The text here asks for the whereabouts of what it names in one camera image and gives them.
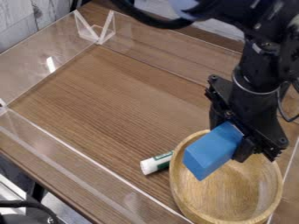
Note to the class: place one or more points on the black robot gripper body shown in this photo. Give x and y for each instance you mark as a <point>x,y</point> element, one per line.
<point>253,113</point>

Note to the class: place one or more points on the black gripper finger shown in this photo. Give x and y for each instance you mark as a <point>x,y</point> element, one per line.
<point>245,150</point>
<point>218,113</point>

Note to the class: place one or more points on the blue rectangular block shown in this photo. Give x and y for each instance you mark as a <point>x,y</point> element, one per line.
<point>213,150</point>

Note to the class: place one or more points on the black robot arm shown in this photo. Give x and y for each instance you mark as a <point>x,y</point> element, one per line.
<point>269,65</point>

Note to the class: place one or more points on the light brown wooden bowl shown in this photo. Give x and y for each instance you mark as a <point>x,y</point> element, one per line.
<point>239,194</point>

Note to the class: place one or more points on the white green glue stick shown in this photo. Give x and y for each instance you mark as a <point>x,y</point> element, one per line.
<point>157,163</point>

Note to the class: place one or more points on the clear acrylic corner bracket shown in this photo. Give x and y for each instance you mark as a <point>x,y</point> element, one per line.
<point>97,33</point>

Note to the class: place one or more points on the clear acrylic front wall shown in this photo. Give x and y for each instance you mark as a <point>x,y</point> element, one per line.
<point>101,194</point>

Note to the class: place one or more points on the black metal table frame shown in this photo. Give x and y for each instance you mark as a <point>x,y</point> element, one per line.
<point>38,213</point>

